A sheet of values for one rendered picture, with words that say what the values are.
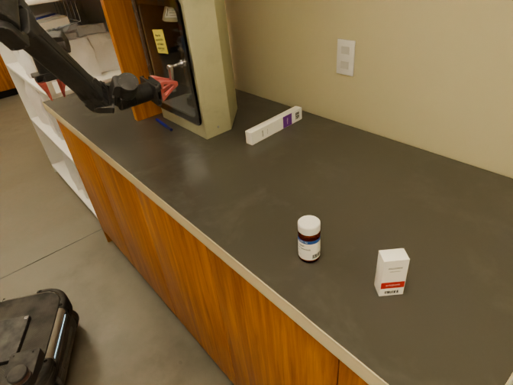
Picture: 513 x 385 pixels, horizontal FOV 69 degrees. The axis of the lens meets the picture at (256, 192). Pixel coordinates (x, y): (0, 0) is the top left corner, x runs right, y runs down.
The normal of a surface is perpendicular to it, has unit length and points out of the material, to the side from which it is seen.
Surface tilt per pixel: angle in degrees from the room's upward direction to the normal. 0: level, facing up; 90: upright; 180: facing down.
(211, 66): 90
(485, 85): 90
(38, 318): 0
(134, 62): 90
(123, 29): 90
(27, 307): 0
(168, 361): 0
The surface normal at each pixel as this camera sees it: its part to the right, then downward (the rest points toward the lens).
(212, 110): 0.65, 0.38
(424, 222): -0.09, -0.82
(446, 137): -0.76, 0.43
